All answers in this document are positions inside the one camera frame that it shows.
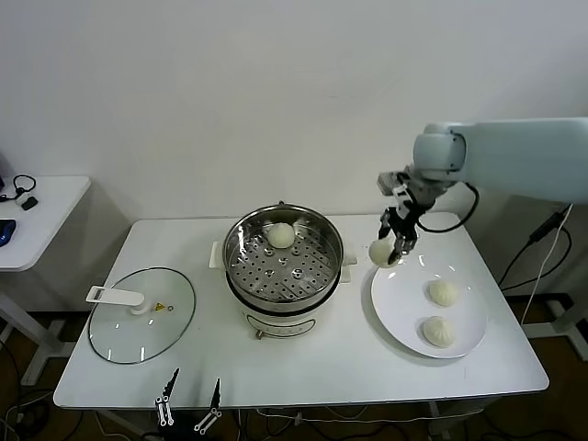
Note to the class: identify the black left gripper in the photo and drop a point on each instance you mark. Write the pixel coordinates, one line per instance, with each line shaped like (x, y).
(181, 429)

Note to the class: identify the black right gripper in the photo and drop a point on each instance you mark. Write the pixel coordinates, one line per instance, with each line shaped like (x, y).
(411, 211)

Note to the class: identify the white steamed baozi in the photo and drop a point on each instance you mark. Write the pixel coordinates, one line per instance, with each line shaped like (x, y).
(437, 332)
(280, 235)
(381, 253)
(442, 293)

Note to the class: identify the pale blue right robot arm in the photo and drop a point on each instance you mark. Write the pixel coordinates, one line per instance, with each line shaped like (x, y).
(505, 151)

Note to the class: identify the stainless steel steamer basket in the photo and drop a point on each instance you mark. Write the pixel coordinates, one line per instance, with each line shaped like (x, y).
(257, 271)

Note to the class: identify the white round plate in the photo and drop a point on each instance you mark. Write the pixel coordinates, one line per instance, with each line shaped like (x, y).
(390, 317)

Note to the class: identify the white electric cooker pot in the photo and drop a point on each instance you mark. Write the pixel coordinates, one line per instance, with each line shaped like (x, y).
(280, 324)

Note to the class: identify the white desk with legs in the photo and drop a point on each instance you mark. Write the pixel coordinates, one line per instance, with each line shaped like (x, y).
(565, 321)

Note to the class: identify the white rounded side table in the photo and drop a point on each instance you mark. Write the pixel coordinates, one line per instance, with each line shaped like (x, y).
(50, 220)

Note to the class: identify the blue computer mouse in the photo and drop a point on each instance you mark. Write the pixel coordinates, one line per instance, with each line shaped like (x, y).
(7, 232)

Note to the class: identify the small black box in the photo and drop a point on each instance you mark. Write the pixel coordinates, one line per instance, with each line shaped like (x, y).
(30, 203)

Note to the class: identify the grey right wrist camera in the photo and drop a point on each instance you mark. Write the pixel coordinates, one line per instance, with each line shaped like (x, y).
(390, 181)

